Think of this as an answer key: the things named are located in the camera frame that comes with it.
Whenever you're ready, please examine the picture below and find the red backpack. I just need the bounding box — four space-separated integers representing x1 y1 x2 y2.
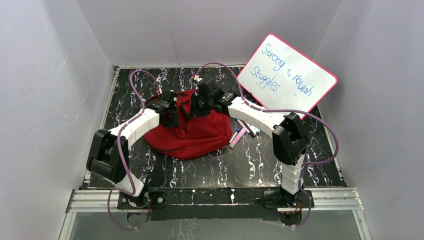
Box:
143 90 233 160

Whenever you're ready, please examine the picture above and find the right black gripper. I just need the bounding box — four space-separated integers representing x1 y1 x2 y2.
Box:
187 93 213 120

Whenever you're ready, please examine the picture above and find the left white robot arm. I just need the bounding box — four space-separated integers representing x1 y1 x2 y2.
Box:
86 90 180 208

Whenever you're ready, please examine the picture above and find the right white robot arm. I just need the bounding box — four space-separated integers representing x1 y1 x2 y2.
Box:
188 75 311 207

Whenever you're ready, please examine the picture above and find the blue-capped white marker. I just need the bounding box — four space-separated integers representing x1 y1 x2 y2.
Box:
235 118 251 134

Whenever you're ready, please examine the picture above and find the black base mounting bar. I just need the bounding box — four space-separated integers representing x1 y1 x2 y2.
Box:
145 187 289 222

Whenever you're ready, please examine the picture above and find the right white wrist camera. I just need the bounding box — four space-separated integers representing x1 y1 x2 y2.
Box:
192 74 202 84

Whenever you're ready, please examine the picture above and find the grey light-blue stapler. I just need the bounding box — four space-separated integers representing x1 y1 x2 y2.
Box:
247 123 260 137

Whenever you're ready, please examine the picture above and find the pink-framed whiteboard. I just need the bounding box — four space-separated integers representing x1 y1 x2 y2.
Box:
237 33 338 112

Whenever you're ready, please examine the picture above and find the pink highlighter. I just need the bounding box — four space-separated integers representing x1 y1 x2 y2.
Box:
228 127 247 149

